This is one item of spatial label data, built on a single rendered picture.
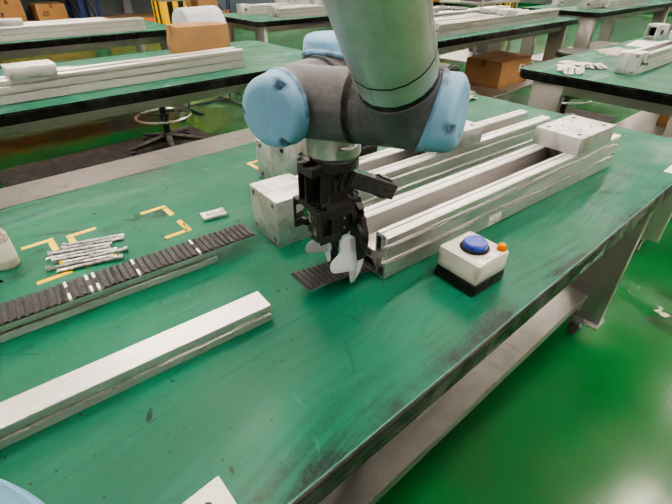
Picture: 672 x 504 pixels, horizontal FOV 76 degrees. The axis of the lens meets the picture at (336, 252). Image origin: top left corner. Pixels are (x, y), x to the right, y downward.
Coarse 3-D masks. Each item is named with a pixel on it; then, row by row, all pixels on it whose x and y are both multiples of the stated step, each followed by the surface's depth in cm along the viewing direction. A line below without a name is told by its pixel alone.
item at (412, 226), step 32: (512, 160) 95; (544, 160) 102; (576, 160) 101; (608, 160) 110; (416, 192) 81; (448, 192) 86; (480, 192) 81; (512, 192) 86; (544, 192) 96; (384, 224) 78; (416, 224) 71; (448, 224) 77; (480, 224) 84; (384, 256) 70; (416, 256) 75
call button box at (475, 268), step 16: (448, 256) 70; (464, 256) 68; (480, 256) 68; (496, 256) 68; (448, 272) 71; (464, 272) 68; (480, 272) 66; (496, 272) 70; (464, 288) 69; (480, 288) 69
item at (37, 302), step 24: (192, 240) 77; (216, 240) 77; (120, 264) 70; (144, 264) 71; (168, 264) 71; (48, 288) 65; (72, 288) 65; (96, 288) 66; (0, 312) 61; (24, 312) 61
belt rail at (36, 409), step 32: (192, 320) 60; (224, 320) 60; (256, 320) 63; (128, 352) 55; (160, 352) 55; (192, 352) 58; (64, 384) 51; (96, 384) 51; (128, 384) 54; (0, 416) 47; (32, 416) 48; (64, 416) 50; (0, 448) 47
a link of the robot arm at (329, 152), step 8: (312, 144) 57; (320, 144) 56; (328, 144) 56; (336, 144) 56; (344, 144) 56; (352, 144) 56; (360, 144) 59; (312, 152) 57; (320, 152) 57; (328, 152) 56; (336, 152) 56; (344, 152) 56; (352, 152) 57; (320, 160) 57; (328, 160) 57; (336, 160) 57; (344, 160) 57; (352, 160) 59
